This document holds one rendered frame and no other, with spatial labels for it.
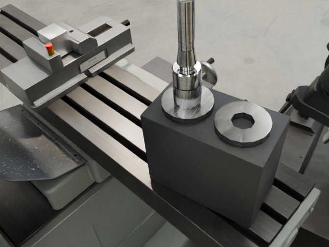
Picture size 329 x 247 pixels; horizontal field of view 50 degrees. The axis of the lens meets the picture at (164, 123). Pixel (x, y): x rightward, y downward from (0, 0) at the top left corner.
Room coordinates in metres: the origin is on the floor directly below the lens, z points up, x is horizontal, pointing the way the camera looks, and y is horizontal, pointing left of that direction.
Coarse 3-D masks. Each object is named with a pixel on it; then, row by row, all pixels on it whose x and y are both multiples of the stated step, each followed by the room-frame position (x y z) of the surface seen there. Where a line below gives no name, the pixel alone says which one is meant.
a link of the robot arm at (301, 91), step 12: (324, 72) 0.49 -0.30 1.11; (312, 84) 0.51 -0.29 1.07; (324, 84) 0.47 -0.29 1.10; (300, 96) 0.50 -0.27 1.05; (312, 96) 0.48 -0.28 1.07; (324, 96) 0.47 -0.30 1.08; (300, 108) 0.49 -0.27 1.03; (312, 108) 0.48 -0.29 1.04; (324, 108) 0.47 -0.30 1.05; (324, 120) 0.46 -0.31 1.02
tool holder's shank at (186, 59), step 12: (180, 0) 0.43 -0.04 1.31; (192, 0) 0.43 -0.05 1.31; (180, 12) 0.43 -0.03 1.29; (192, 12) 0.43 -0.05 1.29; (180, 24) 0.43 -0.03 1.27; (192, 24) 0.43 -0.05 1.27; (180, 36) 0.43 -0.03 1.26; (192, 36) 0.43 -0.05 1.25; (180, 48) 0.43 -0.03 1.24; (192, 48) 0.43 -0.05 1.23; (180, 60) 0.43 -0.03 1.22; (192, 60) 0.43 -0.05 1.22
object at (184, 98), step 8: (176, 80) 0.42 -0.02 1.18; (192, 80) 0.42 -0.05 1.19; (200, 80) 0.43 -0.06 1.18; (176, 88) 0.42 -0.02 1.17; (184, 88) 0.42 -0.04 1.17; (192, 88) 0.42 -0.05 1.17; (200, 88) 0.43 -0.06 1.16; (176, 96) 0.43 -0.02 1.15; (184, 96) 0.42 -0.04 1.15; (192, 96) 0.42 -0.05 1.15; (200, 96) 0.43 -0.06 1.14; (176, 104) 0.43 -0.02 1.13; (184, 104) 0.42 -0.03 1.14; (192, 104) 0.42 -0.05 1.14
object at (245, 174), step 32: (160, 96) 0.47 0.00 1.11; (224, 96) 0.45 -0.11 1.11; (160, 128) 0.40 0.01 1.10; (192, 128) 0.38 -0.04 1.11; (224, 128) 0.37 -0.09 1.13; (256, 128) 0.36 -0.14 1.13; (160, 160) 0.41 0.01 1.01; (192, 160) 0.37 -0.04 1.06; (224, 160) 0.33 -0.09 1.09; (256, 160) 0.31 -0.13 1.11; (192, 192) 0.37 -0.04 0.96; (224, 192) 0.33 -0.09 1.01; (256, 192) 0.30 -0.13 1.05
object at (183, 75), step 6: (174, 66) 0.44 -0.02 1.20; (198, 66) 0.44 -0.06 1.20; (174, 72) 0.43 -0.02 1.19; (180, 72) 0.43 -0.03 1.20; (186, 72) 0.43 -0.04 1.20; (192, 72) 0.42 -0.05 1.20; (198, 72) 0.42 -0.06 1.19; (180, 78) 0.42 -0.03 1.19; (186, 78) 0.42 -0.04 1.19; (192, 78) 0.42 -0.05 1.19
